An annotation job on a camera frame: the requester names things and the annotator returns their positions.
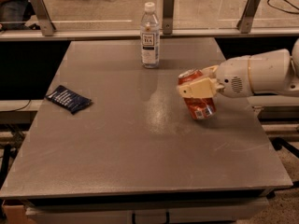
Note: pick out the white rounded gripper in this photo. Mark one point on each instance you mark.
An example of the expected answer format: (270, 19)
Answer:
(232, 78)

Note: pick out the red coke can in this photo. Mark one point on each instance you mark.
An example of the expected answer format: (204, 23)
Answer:
(198, 108)

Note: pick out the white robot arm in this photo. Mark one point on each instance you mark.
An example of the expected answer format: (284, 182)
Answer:
(273, 72)

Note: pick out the clear water bottle white cap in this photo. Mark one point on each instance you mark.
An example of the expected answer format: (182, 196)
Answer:
(150, 36)

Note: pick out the dark blue snack bag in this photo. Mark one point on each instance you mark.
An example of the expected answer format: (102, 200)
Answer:
(69, 100)

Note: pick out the seated person in background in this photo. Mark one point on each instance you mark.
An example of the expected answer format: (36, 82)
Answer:
(13, 14)

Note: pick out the cardboard box under table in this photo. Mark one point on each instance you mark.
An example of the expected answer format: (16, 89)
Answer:
(16, 213)

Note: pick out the right metal glass bracket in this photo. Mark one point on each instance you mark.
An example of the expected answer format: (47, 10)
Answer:
(245, 23)

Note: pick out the metal glass bracket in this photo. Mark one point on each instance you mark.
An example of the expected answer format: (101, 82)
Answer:
(168, 14)
(46, 26)
(245, 23)

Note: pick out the middle metal glass bracket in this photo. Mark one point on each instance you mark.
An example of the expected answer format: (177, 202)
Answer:
(168, 14)

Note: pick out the left metal glass bracket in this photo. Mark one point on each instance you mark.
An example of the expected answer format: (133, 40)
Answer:
(46, 26)

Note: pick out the metal barrier rail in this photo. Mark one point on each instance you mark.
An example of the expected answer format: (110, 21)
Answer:
(36, 35)

